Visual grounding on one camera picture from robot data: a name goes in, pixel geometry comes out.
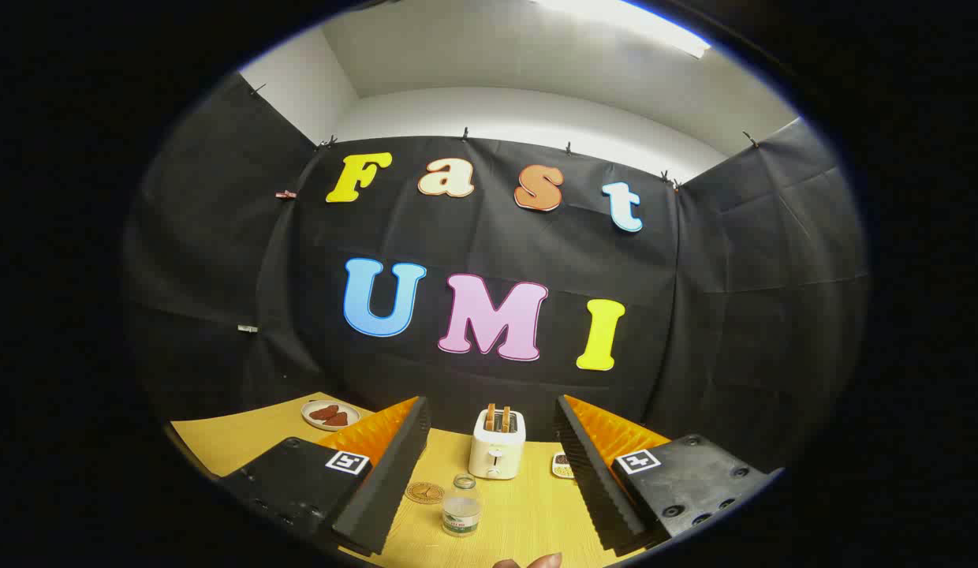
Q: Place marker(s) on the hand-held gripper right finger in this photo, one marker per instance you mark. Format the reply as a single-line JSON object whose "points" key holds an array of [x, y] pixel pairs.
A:
{"points": [[591, 481]]}

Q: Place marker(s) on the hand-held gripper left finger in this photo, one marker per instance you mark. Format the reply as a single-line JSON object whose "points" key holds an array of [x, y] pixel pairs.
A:
{"points": [[394, 473]]}

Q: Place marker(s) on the round wooden coaster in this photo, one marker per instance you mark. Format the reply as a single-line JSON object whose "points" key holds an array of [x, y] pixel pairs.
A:
{"points": [[424, 493]]}

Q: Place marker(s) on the clear plastic juice bottle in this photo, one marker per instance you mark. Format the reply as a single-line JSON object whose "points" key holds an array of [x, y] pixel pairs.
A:
{"points": [[461, 513]]}

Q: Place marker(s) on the white divided condiment dish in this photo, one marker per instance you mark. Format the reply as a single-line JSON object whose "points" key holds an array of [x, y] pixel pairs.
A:
{"points": [[562, 465]]}

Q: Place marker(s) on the red-brown food slices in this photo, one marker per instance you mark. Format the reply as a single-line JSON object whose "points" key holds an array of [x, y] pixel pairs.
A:
{"points": [[330, 414]]}

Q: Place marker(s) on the white toaster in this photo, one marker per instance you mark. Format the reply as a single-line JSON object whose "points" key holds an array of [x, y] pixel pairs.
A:
{"points": [[495, 457]]}

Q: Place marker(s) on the small white plate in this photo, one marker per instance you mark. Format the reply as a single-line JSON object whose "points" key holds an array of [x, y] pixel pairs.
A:
{"points": [[309, 418]]}

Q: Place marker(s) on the wooden table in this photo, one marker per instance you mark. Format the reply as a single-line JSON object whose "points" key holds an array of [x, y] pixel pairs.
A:
{"points": [[244, 442]]}

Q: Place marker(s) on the black backdrop cloth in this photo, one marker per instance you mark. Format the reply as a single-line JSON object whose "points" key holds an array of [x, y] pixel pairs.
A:
{"points": [[694, 315]]}

